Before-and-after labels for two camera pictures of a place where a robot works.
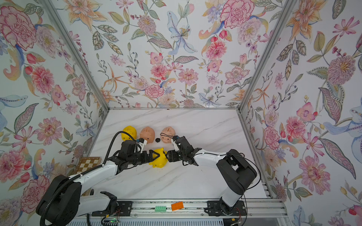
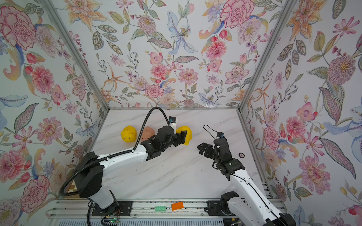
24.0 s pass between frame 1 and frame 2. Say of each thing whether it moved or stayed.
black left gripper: moved
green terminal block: stayed
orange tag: stayed
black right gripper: moved
